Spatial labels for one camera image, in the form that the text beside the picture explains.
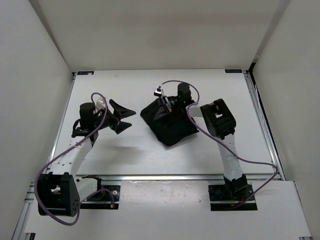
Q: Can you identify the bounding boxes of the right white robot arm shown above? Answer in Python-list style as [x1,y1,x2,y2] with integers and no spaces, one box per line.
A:
[153,81,248,200]

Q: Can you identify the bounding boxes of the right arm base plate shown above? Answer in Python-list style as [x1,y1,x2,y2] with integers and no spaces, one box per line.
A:
[208,184,258,212]

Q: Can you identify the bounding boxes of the left blue corner label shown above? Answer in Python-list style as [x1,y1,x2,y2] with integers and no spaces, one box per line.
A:
[77,71,94,76]

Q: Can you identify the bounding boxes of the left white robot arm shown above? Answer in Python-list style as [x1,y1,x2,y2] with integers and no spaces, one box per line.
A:
[35,98,136,217]

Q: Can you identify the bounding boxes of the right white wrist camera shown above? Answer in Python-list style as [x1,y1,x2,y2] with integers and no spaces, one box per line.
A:
[153,86,165,98]

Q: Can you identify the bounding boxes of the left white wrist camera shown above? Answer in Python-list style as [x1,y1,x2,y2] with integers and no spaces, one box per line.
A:
[95,97,106,111]

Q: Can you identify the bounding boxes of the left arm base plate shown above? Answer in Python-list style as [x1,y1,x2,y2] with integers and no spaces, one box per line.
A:
[75,175,121,210]

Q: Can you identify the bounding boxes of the blue corner label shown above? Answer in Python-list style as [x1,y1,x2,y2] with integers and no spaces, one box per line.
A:
[225,69,243,74]
[77,71,94,76]

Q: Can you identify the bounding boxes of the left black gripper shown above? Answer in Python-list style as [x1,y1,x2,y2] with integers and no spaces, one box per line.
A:
[92,99,135,134]

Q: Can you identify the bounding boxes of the aluminium front rail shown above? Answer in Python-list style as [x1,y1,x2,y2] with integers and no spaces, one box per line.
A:
[77,174,224,181]

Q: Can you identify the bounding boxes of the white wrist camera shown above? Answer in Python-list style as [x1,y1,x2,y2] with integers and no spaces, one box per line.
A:
[95,97,106,111]
[153,86,165,98]

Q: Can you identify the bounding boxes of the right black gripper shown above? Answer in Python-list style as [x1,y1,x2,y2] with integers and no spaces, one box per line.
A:
[154,95,183,122]

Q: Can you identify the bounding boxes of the right blue corner label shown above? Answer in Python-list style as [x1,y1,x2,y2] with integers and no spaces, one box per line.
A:
[225,69,243,74]

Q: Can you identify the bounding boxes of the aluminium left frame rail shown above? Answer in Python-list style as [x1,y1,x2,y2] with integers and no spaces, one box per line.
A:
[9,182,36,240]

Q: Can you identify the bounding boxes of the aluminium right side rail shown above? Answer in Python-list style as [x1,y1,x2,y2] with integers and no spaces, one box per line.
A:
[243,70,287,181]

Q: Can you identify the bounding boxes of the black skirt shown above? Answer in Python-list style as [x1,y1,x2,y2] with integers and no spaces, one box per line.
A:
[140,97,199,147]

